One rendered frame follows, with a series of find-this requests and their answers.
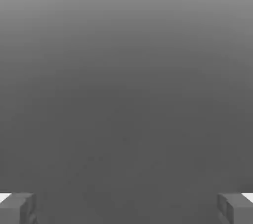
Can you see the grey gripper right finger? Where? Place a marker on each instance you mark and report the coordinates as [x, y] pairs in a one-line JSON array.
[[237, 208]]

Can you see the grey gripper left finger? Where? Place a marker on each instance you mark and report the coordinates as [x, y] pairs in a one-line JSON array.
[[15, 208]]

